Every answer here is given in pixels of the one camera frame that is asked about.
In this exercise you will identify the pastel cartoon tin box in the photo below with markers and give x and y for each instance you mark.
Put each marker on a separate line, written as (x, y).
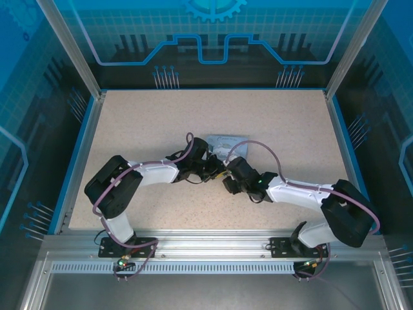
(230, 143)

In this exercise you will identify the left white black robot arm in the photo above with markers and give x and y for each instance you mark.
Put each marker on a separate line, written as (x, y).
(155, 172)

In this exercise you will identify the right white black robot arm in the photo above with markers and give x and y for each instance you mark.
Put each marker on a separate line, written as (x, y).
(297, 193)

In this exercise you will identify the connector with green light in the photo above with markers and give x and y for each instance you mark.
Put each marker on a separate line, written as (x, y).
(311, 263)
(124, 261)

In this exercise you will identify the aluminium mounting rail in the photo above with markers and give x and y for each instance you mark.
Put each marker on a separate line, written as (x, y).
(209, 242)

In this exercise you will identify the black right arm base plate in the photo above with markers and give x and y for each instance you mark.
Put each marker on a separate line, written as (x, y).
(279, 247)

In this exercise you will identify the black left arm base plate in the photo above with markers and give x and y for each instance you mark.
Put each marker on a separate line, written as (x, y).
(145, 243)

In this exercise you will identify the aluminium frame post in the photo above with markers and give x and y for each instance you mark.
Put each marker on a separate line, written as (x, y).
(355, 48)
(69, 48)

